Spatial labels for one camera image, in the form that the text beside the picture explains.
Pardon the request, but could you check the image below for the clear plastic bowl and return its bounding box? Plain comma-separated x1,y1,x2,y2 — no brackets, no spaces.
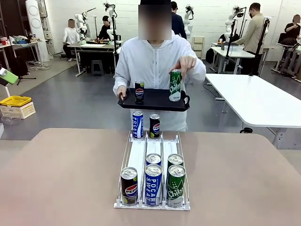
1,115,21,126

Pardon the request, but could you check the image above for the tall black tripod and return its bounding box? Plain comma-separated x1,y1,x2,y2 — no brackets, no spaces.
249,16,271,76

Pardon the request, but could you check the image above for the black camera stand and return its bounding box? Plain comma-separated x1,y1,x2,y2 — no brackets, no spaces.
224,18,238,73

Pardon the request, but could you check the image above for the seated person in white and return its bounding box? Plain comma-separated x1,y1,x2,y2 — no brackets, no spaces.
63,19,81,62

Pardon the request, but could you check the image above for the person's left hand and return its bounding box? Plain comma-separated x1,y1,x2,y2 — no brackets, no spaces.
175,56,198,78

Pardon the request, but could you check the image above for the seated person in black top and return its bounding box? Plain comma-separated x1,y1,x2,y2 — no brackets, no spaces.
97,16,114,41

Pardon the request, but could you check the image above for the white background desk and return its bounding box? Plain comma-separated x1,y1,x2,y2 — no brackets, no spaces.
210,46,256,74

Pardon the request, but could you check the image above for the black Pepsi can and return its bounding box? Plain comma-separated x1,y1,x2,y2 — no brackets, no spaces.
149,113,161,139
134,80,145,104
120,167,139,207

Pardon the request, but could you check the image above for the blue Pocari Sweat can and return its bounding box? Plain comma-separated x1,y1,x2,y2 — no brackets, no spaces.
132,111,144,139
144,164,163,208
145,153,162,168

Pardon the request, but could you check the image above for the person's right forearm white sleeve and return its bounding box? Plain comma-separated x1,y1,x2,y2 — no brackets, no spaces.
112,70,129,94

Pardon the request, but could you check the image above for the green Chilsung cider can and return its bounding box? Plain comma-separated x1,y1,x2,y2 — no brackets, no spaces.
168,69,183,102
167,153,184,169
166,164,186,209

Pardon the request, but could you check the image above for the large white table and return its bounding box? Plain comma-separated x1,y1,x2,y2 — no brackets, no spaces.
204,73,301,150

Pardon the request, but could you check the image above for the white can dispenser rack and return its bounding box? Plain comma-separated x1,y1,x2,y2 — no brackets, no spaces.
113,130,191,210

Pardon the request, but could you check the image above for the person's left forearm white sleeve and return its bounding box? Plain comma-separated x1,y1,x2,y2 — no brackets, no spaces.
183,58,206,84

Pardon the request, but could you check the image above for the clear plastic storage bin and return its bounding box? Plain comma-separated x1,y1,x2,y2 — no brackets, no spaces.
224,45,245,52

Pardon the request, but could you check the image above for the person in white hoodie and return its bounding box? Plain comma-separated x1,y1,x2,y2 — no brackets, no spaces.
112,0,206,132

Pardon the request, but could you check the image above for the grey plastic stool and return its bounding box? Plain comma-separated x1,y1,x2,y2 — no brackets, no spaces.
90,59,105,77

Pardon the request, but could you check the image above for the low black tripod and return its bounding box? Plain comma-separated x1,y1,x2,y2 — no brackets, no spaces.
9,56,37,86

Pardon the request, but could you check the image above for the person in dark jacket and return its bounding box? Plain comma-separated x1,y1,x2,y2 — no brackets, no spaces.
171,1,188,40

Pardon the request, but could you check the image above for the white tower air conditioner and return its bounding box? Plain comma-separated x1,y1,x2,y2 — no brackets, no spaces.
25,0,54,63

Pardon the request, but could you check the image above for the person in beige jacket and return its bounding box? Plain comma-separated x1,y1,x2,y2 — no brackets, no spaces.
234,2,266,76

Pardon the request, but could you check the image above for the person in black clothes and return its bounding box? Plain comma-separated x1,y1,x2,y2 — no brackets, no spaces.
278,14,301,46

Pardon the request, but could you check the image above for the cluttered grey side table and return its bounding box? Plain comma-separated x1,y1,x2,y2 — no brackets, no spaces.
0,35,45,65

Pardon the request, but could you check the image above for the beige drawer cabinet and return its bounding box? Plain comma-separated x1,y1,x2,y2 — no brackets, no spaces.
192,35,206,59

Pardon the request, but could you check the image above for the person's right hand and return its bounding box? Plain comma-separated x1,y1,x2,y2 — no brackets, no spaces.
116,86,127,102

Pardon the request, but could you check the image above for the cream crate with yellow lid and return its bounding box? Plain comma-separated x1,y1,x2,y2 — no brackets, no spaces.
0,95,37,120

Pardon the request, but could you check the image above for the black plastic serving tray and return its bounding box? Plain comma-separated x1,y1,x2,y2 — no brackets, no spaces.
117,88,190,113

